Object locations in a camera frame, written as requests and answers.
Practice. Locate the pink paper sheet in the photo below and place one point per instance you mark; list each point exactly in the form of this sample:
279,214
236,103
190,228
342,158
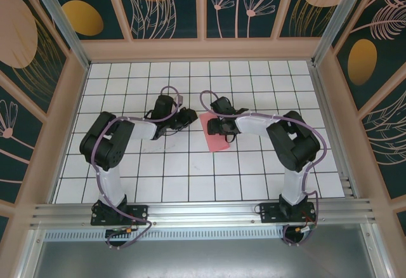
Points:
219,144

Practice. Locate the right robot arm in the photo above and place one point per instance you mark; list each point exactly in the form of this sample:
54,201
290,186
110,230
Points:
295,144

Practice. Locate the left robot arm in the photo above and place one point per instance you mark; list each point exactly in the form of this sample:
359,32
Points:
108,144

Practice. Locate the grey metal sheet panel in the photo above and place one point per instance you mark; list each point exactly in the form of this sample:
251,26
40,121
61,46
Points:
203,259

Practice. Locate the long aluminium mounting rail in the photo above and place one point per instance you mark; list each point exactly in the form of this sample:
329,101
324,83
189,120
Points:
203,211

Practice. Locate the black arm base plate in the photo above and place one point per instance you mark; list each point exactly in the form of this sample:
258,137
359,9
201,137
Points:
269,213
138,214

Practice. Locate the aluminium side rail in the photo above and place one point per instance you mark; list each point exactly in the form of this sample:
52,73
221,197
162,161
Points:
333,132

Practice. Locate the aluminium corner post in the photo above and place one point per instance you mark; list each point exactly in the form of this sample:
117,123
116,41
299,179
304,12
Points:
339,21
60,21

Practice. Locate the aluminium frame strut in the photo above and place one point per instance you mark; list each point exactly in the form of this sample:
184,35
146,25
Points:
377,252
30,255

